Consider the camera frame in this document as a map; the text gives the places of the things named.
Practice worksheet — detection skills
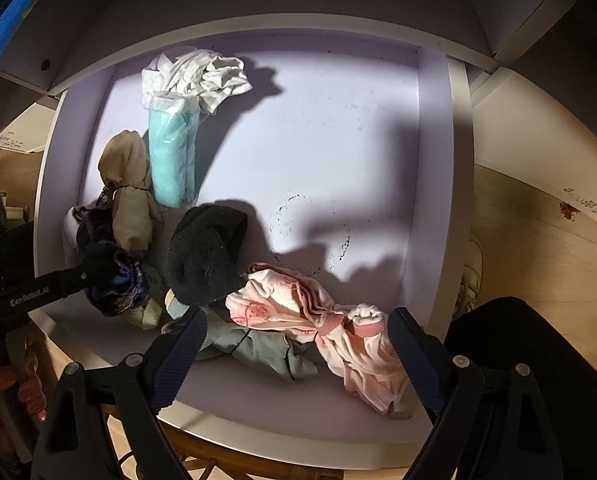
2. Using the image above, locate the black sock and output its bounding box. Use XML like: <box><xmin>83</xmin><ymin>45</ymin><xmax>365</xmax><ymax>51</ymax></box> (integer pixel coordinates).
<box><xmin>166</xmin><ymin>204</ymin><xmax>248</xmax><ymax>307</ymax></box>

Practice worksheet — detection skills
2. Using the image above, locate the grey green cloth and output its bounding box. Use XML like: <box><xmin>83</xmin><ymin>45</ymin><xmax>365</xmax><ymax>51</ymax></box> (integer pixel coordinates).
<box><xmin>165</xmin><ymin>288</ymin><xmax>321</xmax><ymax>384</ymax></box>

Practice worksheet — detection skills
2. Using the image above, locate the beige stocking bundle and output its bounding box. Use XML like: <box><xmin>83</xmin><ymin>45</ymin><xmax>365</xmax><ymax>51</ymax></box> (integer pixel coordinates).
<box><xmin>98</xmin><ymin>130</ymin><xmax>162</xmax><ymax>252</ymax></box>

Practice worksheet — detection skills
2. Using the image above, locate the white crumpled cloth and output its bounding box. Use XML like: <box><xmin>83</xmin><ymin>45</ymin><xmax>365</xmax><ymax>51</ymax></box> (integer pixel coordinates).
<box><xmin>141</xmin><ymin>48</ymin><xmax>253</xmax><ymax>115</ymax></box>

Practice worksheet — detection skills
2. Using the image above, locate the teal cloth in plastic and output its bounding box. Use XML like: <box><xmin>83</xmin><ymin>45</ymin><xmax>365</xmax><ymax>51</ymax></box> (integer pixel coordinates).
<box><xmin>148</xmin><ymin>92</ymin><xmax>200</xmax><ymax>209</ymax></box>

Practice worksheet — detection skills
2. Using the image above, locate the white bed drawer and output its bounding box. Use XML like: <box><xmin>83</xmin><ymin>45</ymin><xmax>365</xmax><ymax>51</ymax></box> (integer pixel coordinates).
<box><xmin>33</xmin><ymin>16</ymin><xmax>474</xmax><ymax>470</ymax></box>

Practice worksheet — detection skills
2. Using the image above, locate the white sneaker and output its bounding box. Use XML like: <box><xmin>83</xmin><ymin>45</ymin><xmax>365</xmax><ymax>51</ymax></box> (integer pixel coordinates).
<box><xmin>453</xmin><ymin>234</ymin><xmax>483</xmax><ymax>318</ymax></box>

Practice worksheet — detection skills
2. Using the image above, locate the person left hand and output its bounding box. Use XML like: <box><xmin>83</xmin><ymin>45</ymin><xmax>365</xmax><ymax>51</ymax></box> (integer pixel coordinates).
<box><xmin>0</xmin><ymin>349</ymin><xmax>48</xmax><ymax>456</ymax></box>

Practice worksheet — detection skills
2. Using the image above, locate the navy lace underwear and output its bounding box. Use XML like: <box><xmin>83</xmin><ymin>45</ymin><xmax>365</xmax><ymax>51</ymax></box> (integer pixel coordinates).
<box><xmin>71</xmin><ymin>188</ymin><xmax>151</xmax><ymax>318</ymax></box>

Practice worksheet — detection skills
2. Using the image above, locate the pink garment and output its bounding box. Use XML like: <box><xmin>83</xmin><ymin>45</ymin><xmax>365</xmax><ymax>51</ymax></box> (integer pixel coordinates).
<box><xmin>225</xmin><ymin>263</ymin><xmax>408</xmax><ymax>418</ymax></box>

